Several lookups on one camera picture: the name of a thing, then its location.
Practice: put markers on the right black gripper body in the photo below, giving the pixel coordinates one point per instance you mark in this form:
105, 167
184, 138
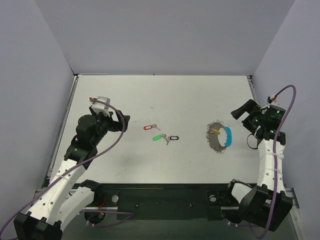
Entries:
249, 114

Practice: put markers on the large keyring blue handle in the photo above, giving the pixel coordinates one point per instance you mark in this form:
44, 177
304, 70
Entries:
218, 136

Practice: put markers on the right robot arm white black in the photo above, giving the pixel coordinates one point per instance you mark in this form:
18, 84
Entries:
265, 205

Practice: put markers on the red tag key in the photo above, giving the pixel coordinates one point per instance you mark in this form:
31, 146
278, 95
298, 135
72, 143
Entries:
151, 126

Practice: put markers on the green tag key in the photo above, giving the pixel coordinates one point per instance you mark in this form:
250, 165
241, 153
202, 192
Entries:
158, 137

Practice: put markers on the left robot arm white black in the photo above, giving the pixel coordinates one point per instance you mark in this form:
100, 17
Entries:
48, 217

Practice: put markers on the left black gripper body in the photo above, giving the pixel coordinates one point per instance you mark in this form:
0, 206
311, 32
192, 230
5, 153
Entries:
116, 122

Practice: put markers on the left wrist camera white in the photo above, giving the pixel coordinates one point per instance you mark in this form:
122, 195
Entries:
101, 108

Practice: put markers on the black tag key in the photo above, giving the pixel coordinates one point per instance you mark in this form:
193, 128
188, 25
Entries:
171, 138

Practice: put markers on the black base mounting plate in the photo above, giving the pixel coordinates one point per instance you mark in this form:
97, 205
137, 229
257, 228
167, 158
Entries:
168, 201

